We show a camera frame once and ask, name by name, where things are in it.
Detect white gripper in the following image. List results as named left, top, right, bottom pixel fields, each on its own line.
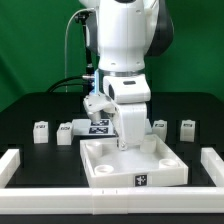
left=103, top=74, right=151, bottom=151

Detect white square tabletop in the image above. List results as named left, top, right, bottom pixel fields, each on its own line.
left=80, top=134, right=188, bottom=188

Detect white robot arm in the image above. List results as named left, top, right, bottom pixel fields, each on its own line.
left=79, top=0, right=174, bottom=150

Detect white obstacle fence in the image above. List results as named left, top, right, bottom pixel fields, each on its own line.
left=0, top=149, right=224, bottom=215

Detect white marker base plate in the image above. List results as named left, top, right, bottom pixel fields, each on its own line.
left=72, top=119, right=115, bottom=136

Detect black cables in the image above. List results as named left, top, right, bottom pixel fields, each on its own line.
left=45, top=75, right=93, bottom=94

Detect grey cable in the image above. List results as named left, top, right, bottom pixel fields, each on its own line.
left=64, top=8, right=96, bottom=94

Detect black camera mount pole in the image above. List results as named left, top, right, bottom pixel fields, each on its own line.
left=75, top=10, right=98, bottom=75

